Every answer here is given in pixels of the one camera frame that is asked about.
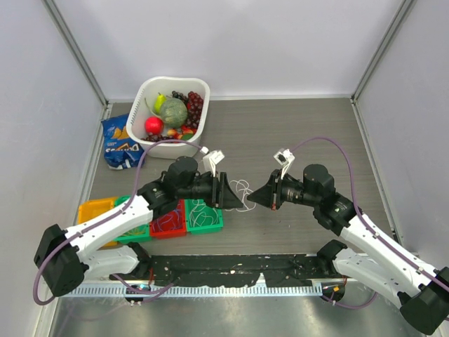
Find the right aluminium frame post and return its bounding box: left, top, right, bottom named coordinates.
left=351, top=0, right=416, bottom=104

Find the yellow bin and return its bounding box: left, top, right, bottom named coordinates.
left=77, top=197, right=118, bottom=224

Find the red bin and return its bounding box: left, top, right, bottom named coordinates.
left=149, top=200, right=187, bottom=239

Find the green bin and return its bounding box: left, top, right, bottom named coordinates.
left=185, top=199, right=224, bottom=234
left=112, top=194, right=153, bottom=244

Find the left aluminium frame post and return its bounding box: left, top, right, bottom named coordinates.
left=41, top=0, right=109, bottom=106

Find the aluminium frame post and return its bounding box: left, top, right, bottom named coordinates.
left=351, top=0, right=416, bottom=104
left=41, top=0, right=109, bottom=106

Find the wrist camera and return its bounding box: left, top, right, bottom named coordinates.
left=274, top=149, right=295, bottom=179
left=200, top=147, right=225, bottom=177

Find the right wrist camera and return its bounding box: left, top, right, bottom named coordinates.
left=274, top=149, right=295, bottom=179

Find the blue chips bag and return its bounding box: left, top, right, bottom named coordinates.
left=101, top=114, right=144, bottom=170

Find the blue wire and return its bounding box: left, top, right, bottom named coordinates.
left=156, top=201, right=186, bottom=231
left=154, top=206, right=185, bottom=232

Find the slotted cable duct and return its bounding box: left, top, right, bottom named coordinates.
left=65, top=282, right=323, bottom=298

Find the red apple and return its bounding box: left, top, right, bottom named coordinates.
left=145, top=117, right=164, bottom=135

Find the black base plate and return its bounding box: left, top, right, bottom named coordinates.
left=117, top=254, right=344, bottom=288

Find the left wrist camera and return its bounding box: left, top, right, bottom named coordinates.
left=200, top=147, right=225, bottom=177

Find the dark grape bunch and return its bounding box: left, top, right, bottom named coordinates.
left=172, top=91, right=189, bottom=103

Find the white plastic basket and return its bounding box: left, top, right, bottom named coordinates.
left=126, top=77, right=210, bottom=159

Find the left green bin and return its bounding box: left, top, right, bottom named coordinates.
left=112, top=194, right=153, bottom=244

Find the right green bin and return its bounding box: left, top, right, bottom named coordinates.
left=185, top=199, right=224, bottom=234

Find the red grape bunch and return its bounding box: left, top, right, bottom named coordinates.
left=185, top=91, right=203, bottom=132

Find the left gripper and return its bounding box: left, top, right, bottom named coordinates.
left=177, top=171, right=243, bottom=209

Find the green melon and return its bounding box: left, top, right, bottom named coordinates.
left=159, top=98, right=187, bottom=128

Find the green pear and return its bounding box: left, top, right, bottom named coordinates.
left=153, top=93, right=167, bottom=114

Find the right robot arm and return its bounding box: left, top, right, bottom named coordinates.
left=248, top=164, right=448, bottom=335

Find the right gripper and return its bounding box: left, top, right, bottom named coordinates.
left=248, top=168, right=319, bottom=211

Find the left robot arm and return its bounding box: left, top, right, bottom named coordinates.
left=33, top=157, right=243, bottom=305

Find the green lime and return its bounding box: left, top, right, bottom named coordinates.
left=178, top=130, right=195, bottom=140

